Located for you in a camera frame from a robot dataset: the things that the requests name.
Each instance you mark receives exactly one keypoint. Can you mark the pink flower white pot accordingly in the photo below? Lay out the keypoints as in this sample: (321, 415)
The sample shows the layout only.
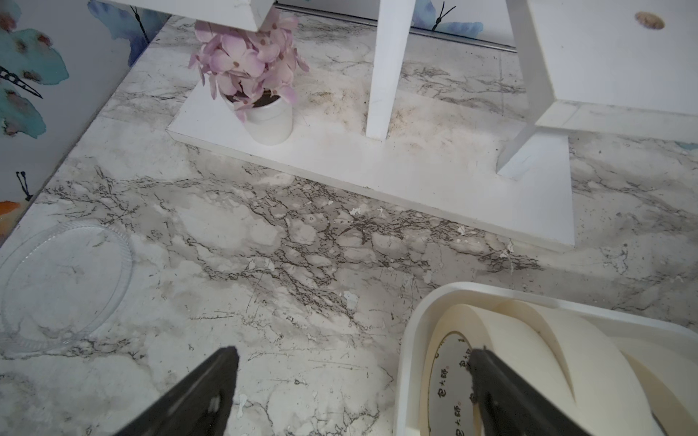
(253, 73)

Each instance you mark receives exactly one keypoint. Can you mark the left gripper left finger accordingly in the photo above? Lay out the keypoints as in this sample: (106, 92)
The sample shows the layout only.
(200, 404)

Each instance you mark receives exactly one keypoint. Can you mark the white storage box tray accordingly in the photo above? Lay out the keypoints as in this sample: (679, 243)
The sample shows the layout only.
(425, 317)

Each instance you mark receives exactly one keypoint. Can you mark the white tiered display stand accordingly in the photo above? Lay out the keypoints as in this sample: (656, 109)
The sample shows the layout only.
(439, 156)

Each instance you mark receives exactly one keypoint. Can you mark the cream tape roll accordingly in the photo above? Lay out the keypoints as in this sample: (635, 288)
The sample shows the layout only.
(446, 406)
(669, 381)
(608, 396)

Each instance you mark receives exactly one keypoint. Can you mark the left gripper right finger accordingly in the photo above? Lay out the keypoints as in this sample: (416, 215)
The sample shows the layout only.
(508, 405)

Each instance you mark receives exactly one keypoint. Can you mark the clear plastic round lid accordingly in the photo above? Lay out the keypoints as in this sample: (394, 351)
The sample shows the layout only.
(62, 284)

